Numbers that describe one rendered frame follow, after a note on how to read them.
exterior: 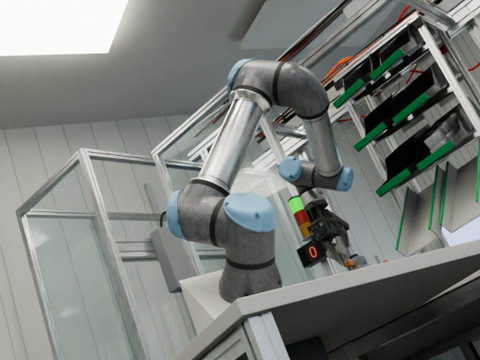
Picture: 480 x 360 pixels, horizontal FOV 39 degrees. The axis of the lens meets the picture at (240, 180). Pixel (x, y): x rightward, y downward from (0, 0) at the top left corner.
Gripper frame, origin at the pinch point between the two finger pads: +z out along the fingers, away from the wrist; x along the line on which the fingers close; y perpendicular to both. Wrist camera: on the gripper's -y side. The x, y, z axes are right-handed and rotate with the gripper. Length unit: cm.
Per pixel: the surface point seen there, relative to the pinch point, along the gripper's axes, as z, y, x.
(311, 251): -13.5, -15.4, -19.4
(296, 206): -30.3, -15.6, -18.0
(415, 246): 6.8, 1.7, 23.7
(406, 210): -6.1, -7.5, 22.4
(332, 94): -105, -107, -28
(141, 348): -7, 15, -83
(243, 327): 26, 96, 32
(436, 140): -16.2, 2.4, 43.8
